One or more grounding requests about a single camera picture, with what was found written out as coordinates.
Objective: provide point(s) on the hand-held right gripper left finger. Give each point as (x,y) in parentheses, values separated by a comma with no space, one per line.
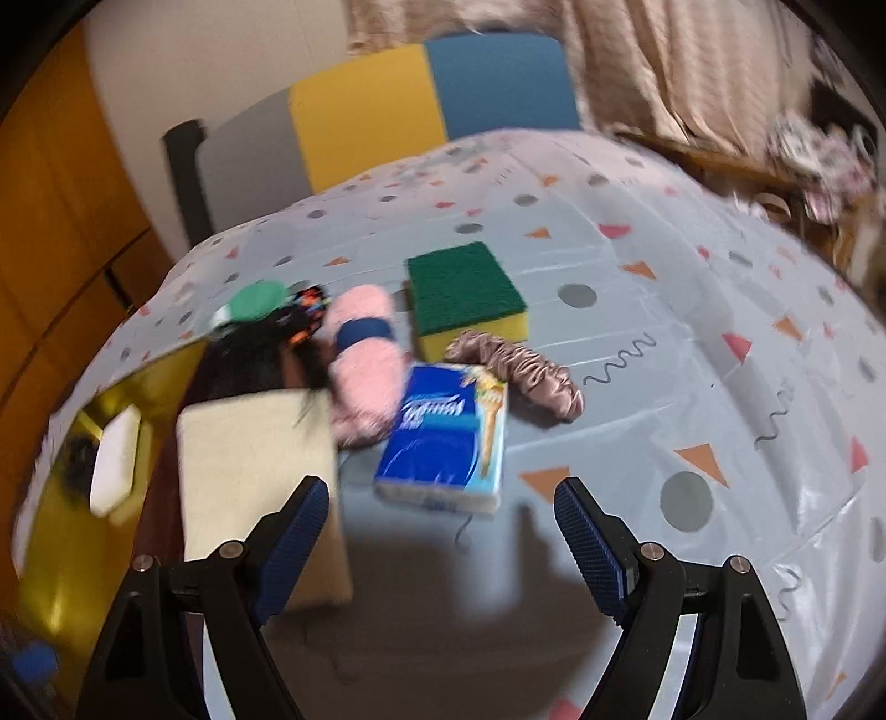
(294,547)

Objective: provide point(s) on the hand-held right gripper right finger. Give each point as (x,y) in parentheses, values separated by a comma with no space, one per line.
(588,547)

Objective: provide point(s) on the cream knitted cloth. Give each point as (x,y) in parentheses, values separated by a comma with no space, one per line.
(249,471)

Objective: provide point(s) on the blue tissue packet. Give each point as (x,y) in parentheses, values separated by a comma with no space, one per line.
(429,443)

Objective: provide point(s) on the brown satin scrunchie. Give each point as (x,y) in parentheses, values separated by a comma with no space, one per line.
(533,377)

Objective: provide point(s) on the pink yarn ball blue band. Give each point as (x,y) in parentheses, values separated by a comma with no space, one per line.
(363,374)

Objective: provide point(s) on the black beaded hair piece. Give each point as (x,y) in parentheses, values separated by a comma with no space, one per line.
(242,360)

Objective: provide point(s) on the gold metal tray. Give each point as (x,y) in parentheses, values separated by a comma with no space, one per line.
(48,588)

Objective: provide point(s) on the green and yellow sponge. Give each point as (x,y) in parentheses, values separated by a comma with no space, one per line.
(460,284)

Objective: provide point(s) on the white foam sponge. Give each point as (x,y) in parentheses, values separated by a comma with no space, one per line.
(114,464)

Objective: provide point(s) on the patterned white tablecloth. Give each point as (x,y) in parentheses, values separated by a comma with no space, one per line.
(623,346)

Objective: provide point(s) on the small blue object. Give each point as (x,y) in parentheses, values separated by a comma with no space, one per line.
(31,661)

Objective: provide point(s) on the brown wooden furniture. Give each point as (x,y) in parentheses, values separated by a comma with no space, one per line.
(727,173)

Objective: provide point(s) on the orange wooden wardrobe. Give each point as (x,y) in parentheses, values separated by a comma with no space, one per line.
(55,208)

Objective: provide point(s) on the grey yellow blue chair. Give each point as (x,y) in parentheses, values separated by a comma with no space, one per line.
(360,118)

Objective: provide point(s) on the floral cloth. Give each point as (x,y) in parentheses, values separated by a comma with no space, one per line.
(817,159)

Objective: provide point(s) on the beige patterned curtain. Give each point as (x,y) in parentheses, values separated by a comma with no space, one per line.
(657,62)

